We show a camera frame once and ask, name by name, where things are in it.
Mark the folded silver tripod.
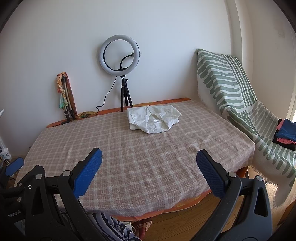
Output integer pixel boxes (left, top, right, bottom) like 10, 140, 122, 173
61, 75, 75, 124

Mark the black power cable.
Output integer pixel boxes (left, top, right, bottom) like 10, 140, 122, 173
96, 75, 118, 115

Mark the black mini tripod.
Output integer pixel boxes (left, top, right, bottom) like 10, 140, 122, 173
120, 75, 133, 113

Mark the stack of folded clothes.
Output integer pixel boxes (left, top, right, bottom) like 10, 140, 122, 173
273, 118, 296, 151

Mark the pink checkered bed cover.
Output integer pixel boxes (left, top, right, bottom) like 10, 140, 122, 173
17, 100, 255, 218

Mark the colourful scarf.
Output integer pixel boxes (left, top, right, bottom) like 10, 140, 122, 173
56, 72, 78, 124

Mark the green white striped blanket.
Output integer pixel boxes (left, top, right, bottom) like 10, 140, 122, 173
197, 49, 295, 206

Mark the black white striped garment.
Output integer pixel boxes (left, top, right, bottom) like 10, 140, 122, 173
88, 212, 141, 241

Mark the white ring light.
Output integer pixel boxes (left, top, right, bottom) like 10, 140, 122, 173
97, 35, 140, 76

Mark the white shirt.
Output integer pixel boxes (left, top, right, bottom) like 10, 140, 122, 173
126, 105, 182, 134

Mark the orange bed mattress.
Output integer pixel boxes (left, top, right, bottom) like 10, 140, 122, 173
46, 97, 249, 223

